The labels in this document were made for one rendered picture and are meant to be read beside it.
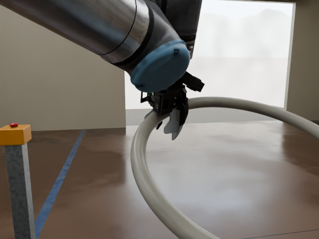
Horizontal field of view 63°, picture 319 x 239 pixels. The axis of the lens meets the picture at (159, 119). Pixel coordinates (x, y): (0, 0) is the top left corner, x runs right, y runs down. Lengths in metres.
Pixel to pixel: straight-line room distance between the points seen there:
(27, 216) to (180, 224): 1.28
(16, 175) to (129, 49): 1.26
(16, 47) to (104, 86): 2.04
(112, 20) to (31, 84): 6.29
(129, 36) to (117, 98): 6.04
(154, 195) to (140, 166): 0.07
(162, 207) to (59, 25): 0.27
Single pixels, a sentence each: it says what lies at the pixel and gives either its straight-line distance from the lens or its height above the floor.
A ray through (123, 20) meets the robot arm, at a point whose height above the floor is 1.41.
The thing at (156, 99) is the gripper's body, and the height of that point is 1.29.
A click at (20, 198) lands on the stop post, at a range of 1.56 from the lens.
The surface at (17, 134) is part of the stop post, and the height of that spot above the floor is 1.05.
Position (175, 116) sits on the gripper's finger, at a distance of 0.62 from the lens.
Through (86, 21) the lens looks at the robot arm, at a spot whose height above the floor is 1.40.
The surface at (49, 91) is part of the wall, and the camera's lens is 6.48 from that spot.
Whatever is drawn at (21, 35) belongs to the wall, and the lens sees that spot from 6.63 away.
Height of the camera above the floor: 1.35
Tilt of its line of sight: 10 degrees down
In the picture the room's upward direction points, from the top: straight up
